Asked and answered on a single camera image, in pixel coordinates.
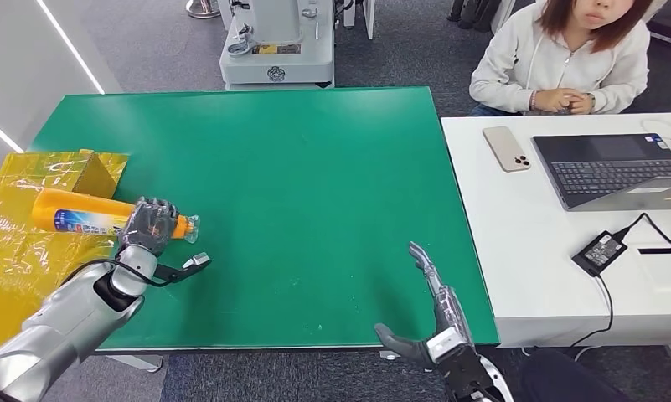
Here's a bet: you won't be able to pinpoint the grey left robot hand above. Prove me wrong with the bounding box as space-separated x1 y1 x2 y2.
116 197 181 257

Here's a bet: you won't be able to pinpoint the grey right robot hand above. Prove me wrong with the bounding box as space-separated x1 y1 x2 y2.
374 241 475 368

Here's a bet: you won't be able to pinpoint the orange plastic bottle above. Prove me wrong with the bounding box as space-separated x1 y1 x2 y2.
31 187 201 245

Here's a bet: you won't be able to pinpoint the white desk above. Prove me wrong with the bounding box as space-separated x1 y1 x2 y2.
440 113 671 370

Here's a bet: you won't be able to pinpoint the yellow taped cardboard box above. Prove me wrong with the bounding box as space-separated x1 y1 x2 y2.
0 148 130 356

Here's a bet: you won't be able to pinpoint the white table foot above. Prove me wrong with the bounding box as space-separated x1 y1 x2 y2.
106 354 164 374

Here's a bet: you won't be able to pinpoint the green table mat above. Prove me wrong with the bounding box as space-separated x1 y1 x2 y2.
29 85 500 353

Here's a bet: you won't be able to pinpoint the black power adapter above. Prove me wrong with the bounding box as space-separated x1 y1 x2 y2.
570 230 628 279

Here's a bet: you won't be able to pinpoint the beige smartphone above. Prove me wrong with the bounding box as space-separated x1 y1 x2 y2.
483 126 532 173

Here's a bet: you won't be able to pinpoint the pale grey machine base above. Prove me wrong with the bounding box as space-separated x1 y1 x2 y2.
218 0 336 91

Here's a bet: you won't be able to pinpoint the dark grey laptop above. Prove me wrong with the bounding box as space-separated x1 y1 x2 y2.
532 132 671 213

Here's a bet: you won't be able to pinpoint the chrome stand base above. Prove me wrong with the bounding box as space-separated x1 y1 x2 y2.
185 0 223 20

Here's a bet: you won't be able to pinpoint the person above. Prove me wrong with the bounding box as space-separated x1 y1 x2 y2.
467 0 653 116

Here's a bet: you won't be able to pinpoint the black chair legs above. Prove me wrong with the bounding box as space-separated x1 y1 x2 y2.
447 0 500 32

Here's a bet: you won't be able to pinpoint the white furniture panel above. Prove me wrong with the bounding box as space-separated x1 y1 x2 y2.
343 0 377 41

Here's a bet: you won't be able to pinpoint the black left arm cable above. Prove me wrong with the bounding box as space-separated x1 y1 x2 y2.
63 257 173 288

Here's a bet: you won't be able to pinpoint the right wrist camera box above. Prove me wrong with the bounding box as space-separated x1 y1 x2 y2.
425 327 503 402

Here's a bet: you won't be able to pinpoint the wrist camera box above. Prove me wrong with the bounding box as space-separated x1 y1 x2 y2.
425 327 503 402
154 252 213 284

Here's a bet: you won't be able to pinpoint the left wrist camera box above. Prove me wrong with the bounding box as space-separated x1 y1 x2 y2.
154 252 213 284

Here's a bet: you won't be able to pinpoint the thin black power cable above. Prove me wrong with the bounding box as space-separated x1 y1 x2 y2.
612 213 671 254
569 276 615 351

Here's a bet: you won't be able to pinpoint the white furniture post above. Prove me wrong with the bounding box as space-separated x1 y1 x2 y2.
490 0 519 37

